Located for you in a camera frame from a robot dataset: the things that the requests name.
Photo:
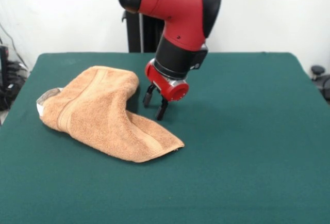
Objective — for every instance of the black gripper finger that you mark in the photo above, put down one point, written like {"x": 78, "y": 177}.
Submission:
{"x": 148, "y": 96}
{"x": 162, "y": 109}

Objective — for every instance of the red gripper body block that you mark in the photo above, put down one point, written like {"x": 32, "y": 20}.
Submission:
{"x": 178, "y": 92}

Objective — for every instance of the tan terry towel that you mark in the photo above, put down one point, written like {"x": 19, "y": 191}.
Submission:
{"x": 103, "y": 110}

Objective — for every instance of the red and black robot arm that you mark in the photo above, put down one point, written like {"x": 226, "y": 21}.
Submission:
{"x": 180, "y": 9}

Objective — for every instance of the dark green table cloth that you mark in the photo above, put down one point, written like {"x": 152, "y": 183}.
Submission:
{"x": 232, "y": 144}

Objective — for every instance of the black equipment pile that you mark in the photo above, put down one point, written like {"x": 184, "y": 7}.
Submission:
{"x": 7, "y": 97}

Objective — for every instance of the grey caster leg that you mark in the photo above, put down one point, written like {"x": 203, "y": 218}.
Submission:
{"x": 317, "y": 69}

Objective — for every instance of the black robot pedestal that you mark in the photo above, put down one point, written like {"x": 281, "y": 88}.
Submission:
{"x": 134, "y": 35}

